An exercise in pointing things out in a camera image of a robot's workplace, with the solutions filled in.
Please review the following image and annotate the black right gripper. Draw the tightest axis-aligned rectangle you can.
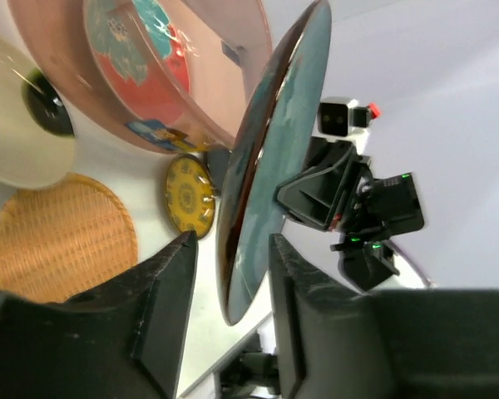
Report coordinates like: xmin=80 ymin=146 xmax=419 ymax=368
xmin=275 ymin=139 xmax=425 ymax=241

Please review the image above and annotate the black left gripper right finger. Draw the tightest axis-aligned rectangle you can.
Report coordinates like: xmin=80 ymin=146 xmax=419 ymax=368
xmin=269 ymin=234 xmax=499 ymax=398

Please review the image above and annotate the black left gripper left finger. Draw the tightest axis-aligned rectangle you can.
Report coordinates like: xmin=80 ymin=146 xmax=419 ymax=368
xmin=0 ymin=231 xmax=198 ymax=398

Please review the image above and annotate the blue-grey glazed plate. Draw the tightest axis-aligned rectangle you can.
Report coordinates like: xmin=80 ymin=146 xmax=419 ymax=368
xmin=216 ymin=1 xmax=332 ymax=326

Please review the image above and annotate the red and teal floral plate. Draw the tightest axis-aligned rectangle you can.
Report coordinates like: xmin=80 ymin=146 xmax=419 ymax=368
xmin=83 ymin=1 xmax=190 ymax=125

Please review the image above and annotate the pink translucent plastic bin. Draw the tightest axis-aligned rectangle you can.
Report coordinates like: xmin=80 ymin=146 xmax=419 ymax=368
xmin=9 ymin=1 xmax=272 ymax=154

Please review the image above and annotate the black plate right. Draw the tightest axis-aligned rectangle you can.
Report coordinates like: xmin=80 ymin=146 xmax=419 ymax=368
xmin=205 ymin=149 xmax=231 ymax=196

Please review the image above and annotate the woven bamboo tray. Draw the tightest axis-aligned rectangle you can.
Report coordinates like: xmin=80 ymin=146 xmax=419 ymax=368
xmin=0 ymin=174 xmax=138 ymax=303

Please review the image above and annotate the yellow patterned plate right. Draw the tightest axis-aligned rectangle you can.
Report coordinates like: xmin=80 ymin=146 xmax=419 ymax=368
xmin=163 ymin=154 xmax=216 ymax=239

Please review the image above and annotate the cream plate with black spot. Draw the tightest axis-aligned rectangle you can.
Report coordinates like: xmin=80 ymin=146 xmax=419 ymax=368
xmin=0 ymin=38 xmax=76 ymax=189

